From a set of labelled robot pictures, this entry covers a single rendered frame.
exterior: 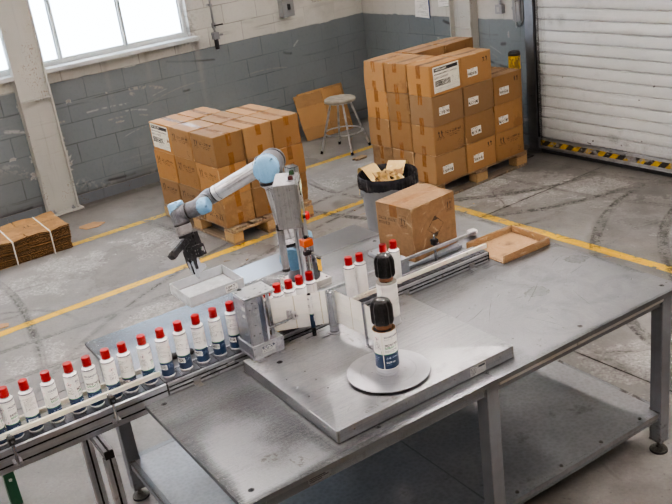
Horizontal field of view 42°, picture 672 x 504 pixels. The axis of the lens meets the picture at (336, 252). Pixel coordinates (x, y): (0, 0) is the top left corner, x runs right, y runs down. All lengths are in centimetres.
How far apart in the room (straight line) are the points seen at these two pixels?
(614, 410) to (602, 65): 432
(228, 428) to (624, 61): 548
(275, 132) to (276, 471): 461
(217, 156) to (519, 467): 394
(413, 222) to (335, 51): 626
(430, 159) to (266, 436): 465
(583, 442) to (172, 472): 181
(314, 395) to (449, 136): 455
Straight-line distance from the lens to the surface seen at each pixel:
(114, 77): 895
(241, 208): 711
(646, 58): 769
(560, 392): 433
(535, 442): 399
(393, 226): 422
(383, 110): 772
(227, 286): 391
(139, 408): 343
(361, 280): 378
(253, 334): 341
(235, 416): 323
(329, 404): 311
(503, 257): 415
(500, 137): 792
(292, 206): 353
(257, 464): 297
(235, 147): 700
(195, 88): 933
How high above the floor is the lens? 252
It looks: 22 degrees down
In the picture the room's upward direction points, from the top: 8 degrees counter-clockwise
